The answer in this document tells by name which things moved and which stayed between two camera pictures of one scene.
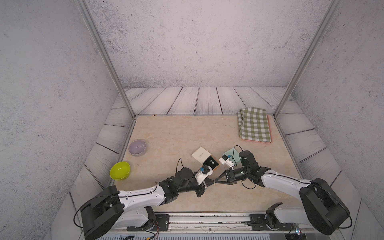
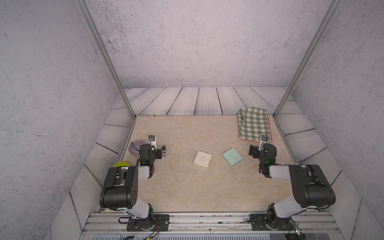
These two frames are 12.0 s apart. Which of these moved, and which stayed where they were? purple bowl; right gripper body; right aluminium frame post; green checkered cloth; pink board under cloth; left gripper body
Moved: left gripper body; right gripper body
Stayed: right aluminium frame post; purple bowl; green checkered cloth; pink board under cloth
